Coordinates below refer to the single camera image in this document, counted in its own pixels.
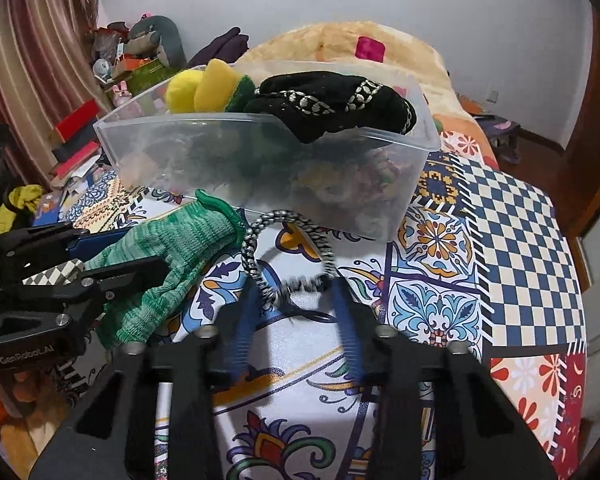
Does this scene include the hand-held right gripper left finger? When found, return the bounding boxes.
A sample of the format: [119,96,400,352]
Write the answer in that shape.
[30,280,261,480]

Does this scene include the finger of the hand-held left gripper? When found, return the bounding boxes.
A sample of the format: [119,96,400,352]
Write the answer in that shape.
[0,224,132,275]
[0,255,170,346]

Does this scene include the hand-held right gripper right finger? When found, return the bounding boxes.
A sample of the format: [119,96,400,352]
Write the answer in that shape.
[330,278,561,480]

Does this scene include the green knitted glove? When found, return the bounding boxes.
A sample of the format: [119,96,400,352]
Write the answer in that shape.
[82,189,251,350]

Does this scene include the black white elastic cord loop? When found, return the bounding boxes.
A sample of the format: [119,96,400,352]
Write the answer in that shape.
[240,209,337,307]

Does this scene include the clear plastic storage box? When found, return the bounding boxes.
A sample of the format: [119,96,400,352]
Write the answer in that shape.
[93,61,442,243]

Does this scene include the yellow green cloth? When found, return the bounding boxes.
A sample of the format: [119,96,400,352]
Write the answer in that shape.
[0,184,46,236]

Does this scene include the stack of red books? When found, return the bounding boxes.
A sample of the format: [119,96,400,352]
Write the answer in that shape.
[47,99,107,187]

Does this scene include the colourful patterned cloth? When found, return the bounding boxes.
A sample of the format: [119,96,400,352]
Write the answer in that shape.
[280,147,412,221]

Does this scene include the pink bunny figure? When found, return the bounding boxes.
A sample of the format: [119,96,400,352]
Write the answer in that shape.
[111,80,134,108]

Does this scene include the dark green cloth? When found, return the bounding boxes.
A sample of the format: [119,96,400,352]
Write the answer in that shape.
[170,120,291,196]

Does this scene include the yellow plush ball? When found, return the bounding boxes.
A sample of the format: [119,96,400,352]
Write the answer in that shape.
[165,69,204,115]

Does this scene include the green cardboard box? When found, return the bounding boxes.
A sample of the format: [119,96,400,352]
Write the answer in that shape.
[129,60,187,97]

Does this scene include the yellow green sponge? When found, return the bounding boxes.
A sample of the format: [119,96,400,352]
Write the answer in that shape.
[194,59,259,113]

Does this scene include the striped red curtain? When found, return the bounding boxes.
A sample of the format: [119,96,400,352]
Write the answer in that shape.
[0,0,104,192]

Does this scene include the black sock with patterned band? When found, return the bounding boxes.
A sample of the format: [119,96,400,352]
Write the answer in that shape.
[245,72,418,145]

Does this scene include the grey plush toy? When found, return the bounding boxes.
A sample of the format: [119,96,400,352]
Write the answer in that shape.
[127,15,187,69]

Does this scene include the dark purple cloth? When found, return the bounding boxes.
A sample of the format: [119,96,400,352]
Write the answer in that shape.
[187,26,251,68]

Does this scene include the brown wooden door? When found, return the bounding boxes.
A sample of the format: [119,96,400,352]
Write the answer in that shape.
[560,10,600,242]

